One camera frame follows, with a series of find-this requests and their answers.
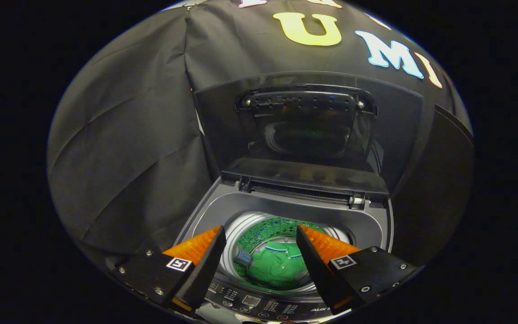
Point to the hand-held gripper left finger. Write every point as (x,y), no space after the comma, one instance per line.
(205,270)

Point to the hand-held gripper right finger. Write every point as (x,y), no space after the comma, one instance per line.
(315,265)

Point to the green polo shirt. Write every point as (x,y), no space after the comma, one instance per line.
(277,270)

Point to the dark grey washing machine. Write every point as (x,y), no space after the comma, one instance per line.
(367,225)

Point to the black backdrop cloth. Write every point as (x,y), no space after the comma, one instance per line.
(128,148)

